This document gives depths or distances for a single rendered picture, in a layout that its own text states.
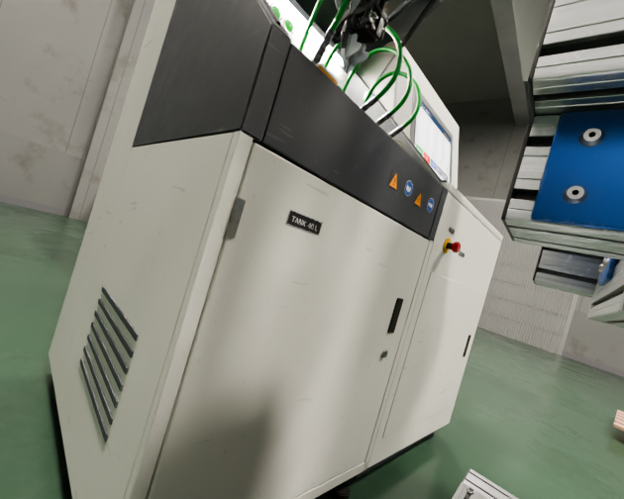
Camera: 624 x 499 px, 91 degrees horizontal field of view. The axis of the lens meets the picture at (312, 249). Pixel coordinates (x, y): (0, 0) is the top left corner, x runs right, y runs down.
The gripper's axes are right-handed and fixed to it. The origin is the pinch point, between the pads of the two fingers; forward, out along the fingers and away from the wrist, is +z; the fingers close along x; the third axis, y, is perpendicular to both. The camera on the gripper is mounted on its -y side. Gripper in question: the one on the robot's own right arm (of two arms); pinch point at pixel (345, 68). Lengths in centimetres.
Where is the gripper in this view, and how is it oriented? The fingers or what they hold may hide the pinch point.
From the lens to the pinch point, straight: 97.5
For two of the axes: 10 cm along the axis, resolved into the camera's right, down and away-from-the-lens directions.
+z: -2.8, 9.6, -0.1
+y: 6.8, 2.0, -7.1
